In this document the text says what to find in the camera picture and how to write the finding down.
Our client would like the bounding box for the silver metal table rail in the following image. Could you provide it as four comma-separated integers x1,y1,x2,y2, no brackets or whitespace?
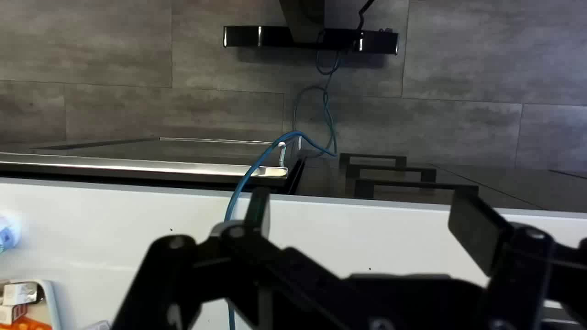
0,138,271,191

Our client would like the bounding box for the black camera bar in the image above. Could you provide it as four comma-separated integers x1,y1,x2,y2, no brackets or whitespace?
223,0,401,55

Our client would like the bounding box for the white blue plastic bottle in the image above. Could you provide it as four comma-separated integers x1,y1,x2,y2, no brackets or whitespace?
0,213,23,252

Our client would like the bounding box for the orange snack packet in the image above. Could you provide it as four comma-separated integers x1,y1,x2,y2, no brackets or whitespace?
0,318,54,330

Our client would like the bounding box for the white plastic food box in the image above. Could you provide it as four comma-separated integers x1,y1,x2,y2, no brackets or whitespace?
0,279,63,330

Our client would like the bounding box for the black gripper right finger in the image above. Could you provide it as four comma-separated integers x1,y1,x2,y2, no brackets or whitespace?
448,189,587,330

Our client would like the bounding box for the blue cable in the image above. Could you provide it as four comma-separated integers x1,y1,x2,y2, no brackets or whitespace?
225,85,340,330

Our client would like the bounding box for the black metal frame rack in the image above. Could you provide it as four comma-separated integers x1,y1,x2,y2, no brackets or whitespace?
340,153,480,204

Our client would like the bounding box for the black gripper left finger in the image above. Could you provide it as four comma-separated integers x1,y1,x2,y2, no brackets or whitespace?
113,189,344,330

